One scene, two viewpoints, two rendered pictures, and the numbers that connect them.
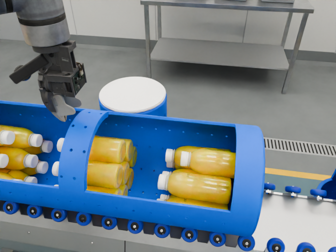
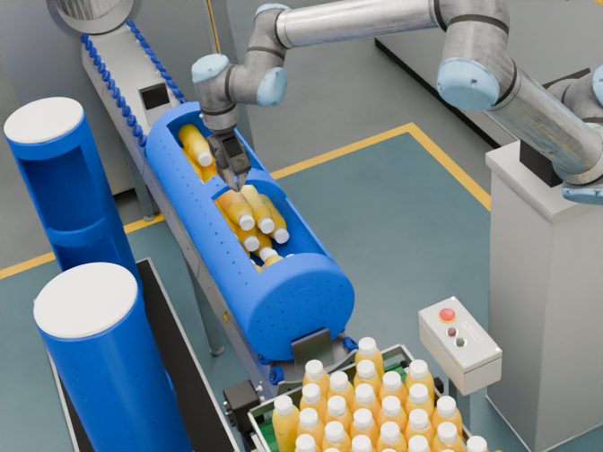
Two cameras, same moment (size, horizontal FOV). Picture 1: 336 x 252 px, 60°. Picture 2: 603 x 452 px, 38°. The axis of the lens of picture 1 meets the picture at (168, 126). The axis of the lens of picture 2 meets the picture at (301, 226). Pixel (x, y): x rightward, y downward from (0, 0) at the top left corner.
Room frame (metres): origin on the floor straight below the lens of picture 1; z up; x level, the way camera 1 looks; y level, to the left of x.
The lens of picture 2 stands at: (1.31, 1.95, 2.60)
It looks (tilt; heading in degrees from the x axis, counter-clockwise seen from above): 40 degrees down; 242
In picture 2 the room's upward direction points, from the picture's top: 9 degrees counter-clockwise
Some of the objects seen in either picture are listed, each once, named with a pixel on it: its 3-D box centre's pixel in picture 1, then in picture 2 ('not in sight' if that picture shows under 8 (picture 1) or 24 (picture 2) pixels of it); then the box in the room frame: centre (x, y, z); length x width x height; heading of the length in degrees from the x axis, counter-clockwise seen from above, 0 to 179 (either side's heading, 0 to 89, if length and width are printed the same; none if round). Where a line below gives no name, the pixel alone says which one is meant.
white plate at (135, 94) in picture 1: (132, 93); (85, 299); (1.04, 0.15, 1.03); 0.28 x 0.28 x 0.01
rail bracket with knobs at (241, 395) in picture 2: not in sight; (246, 407); (0.87, 0.67, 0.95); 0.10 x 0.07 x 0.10; 170
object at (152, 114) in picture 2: not in sight; (156, 103); (0.44, -0.65, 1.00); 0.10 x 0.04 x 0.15; 170
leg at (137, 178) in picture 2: not in sight; (134, 167); (0.40, -1.35, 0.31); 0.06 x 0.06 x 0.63; 80
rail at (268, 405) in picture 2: not in sight; (327, 380); (0.68, 0.74, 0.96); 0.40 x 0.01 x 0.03; 170
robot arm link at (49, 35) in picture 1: (46, 30); (219, 114); (0.60, 0.25, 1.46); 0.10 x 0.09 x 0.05; 170
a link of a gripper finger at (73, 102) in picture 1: (69, 103); (227, 176); (0.61, 0.25, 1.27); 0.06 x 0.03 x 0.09; 80
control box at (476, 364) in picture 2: not in sight; (458, 344); (0.41, 0.91, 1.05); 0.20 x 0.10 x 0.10; 80
